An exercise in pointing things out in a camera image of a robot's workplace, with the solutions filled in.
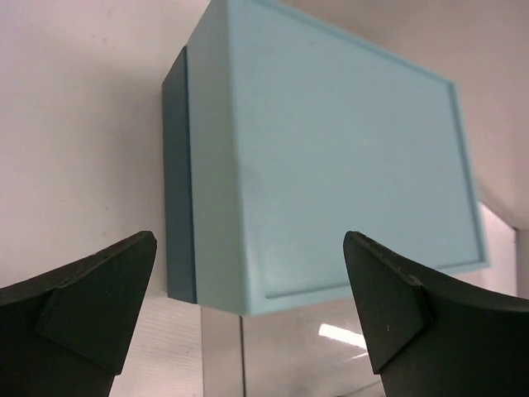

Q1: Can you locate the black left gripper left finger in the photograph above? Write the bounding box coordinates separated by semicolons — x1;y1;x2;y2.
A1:
1;231;157;396

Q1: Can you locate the clear acrylic drawer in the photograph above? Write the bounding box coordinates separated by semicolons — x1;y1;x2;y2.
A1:
201;297;385;396

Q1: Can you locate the light blue drawer box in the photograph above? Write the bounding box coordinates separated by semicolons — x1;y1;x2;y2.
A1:
162;1;488;316

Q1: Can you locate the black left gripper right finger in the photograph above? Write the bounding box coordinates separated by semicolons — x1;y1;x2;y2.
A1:
343;232;528;397

